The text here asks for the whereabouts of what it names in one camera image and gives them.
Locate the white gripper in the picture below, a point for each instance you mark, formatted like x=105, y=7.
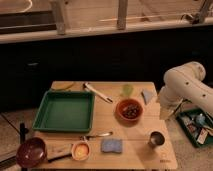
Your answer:
x=166, y=108

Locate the blue sponge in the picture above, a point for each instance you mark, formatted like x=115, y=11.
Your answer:
x=111, y=145

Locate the green plastic tray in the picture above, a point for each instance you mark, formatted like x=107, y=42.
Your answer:
x=65, y=111

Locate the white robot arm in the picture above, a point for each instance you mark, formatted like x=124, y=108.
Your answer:
x=185, y=82

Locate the grey triangular cloth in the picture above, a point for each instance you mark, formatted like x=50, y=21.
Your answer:
x=147, y=95

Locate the metal cup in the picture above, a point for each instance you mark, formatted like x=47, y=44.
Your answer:
x=156, y=139

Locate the green crate with items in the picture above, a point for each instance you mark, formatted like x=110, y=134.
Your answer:
x=196, y=123

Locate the orange bowl with food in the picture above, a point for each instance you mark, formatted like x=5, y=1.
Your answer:
x=129, y=110

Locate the green translucent item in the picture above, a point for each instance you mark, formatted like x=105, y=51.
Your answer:
x=127, y=90

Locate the wooden folding table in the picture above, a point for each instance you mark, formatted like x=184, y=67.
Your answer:
x=137, y=153

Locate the silver spoon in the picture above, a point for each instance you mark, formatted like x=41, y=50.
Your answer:
x=88, y=137

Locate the small orange cup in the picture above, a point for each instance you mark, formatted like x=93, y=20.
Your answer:
x=80, y=151

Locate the yellow banana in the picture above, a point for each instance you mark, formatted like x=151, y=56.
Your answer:
x=61, y=85

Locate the dark red bowl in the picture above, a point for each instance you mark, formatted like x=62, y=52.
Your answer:
x=31, y=153

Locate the black handled utensil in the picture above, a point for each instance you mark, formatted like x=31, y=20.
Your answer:
x=59, y=157

